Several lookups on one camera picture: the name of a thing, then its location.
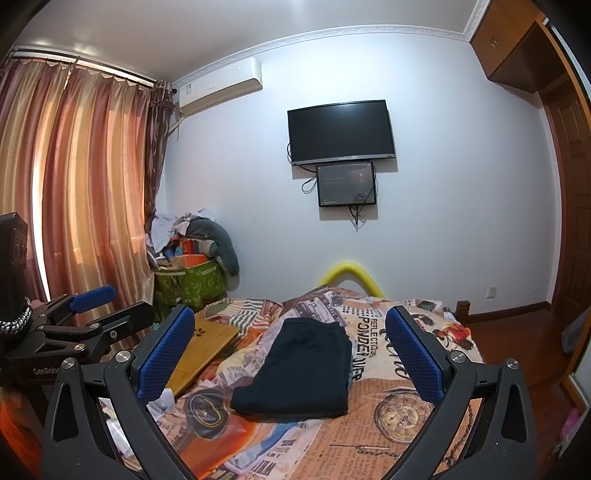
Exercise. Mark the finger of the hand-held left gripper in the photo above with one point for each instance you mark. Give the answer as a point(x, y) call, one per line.
point(92, 297)
point(129, 314)

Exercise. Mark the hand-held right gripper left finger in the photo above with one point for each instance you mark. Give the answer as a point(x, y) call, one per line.
point(166, 353)

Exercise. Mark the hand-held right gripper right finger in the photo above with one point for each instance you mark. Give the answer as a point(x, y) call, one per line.
point(415, 355)

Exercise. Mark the dark navy pants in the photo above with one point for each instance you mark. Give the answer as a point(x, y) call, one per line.
point(295, 369)

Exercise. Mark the bamboo lap table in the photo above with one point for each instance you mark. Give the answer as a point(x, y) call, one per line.
point(207, 341)

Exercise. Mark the green storage bag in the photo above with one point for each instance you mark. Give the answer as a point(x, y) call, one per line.
point(194, 284)

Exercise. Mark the orange box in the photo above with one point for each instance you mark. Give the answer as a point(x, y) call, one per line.
point(189, 261)

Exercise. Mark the pile of clothes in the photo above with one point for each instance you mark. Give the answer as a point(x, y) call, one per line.
point(161, 230)

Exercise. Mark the striped orange curtain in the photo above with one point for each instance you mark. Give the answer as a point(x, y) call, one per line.
point(92, 184)

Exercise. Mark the yellow foam tube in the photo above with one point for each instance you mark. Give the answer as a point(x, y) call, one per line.
point(346, 267)

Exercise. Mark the grey plush toy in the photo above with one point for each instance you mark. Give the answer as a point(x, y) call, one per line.
point(226, 249)

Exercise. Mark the orange cloth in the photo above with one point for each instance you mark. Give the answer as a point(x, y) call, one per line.
point(18, 434)

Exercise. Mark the pink object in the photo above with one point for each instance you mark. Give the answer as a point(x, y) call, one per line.
point(569, 422)

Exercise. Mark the wooden door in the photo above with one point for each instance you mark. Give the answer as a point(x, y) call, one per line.
point(568, 184)

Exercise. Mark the white air conditioner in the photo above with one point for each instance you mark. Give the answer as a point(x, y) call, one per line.
point(217, 87)

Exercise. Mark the wooden overhead cabinet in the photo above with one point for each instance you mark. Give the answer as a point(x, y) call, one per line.
point(503, 41)

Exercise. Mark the small black wall monitor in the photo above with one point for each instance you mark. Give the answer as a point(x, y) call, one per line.
point(345, 183)

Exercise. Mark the curtain rail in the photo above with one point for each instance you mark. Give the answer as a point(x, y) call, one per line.
point(92, 62)

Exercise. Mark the black wall television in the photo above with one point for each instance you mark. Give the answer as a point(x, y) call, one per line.
point(341, 131)

